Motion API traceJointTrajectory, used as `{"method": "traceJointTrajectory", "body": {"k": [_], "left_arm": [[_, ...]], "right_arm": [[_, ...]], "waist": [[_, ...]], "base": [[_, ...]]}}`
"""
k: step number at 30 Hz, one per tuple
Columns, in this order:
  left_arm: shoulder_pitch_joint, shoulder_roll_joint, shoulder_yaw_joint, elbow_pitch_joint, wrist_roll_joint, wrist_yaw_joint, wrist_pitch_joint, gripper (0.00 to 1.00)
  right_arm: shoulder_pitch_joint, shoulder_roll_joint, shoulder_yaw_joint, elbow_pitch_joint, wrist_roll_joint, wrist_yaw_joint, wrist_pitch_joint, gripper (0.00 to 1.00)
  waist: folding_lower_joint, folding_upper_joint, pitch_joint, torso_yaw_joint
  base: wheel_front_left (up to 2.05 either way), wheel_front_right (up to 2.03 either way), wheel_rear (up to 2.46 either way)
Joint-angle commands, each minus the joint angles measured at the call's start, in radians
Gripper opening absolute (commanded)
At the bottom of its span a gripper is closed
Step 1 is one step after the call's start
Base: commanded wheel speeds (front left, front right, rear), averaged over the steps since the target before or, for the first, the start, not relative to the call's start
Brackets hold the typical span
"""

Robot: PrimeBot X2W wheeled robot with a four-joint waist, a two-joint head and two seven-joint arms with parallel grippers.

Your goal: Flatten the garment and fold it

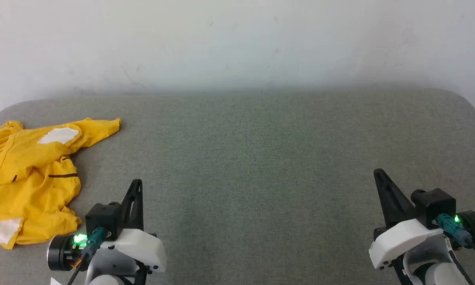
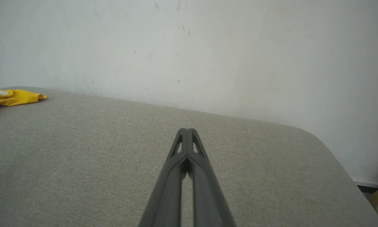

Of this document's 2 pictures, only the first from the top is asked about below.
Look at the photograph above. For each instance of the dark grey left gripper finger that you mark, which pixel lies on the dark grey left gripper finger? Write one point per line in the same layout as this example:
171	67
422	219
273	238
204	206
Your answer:
138	213
126	213

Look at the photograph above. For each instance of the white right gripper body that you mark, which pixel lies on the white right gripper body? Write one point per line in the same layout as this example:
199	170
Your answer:
403	241

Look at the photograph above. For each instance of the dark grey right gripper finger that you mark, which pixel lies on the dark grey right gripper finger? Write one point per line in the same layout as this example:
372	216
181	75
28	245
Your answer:
401	206
386	202

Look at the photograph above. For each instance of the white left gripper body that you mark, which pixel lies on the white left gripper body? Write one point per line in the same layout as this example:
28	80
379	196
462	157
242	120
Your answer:
140	245

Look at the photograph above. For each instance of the yellow shirt with white patches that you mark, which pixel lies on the yellow shirt with white patches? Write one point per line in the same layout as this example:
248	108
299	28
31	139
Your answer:
23	170

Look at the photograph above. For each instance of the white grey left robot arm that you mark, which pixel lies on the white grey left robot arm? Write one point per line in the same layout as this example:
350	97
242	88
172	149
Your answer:
110	267

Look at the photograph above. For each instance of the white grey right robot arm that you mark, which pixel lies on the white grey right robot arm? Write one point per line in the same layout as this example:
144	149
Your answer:
439	275

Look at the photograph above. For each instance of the grey fabric sofa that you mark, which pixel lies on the grey fabric sofa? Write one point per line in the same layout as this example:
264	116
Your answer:
261	158

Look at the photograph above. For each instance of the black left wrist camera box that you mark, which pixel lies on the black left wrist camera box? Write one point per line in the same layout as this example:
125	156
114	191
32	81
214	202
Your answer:
102	217

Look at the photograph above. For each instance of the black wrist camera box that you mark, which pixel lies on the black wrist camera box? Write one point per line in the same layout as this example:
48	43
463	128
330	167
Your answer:
435	206
102	217

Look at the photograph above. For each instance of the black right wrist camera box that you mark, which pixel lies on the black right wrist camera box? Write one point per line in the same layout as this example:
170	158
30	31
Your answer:
435	206

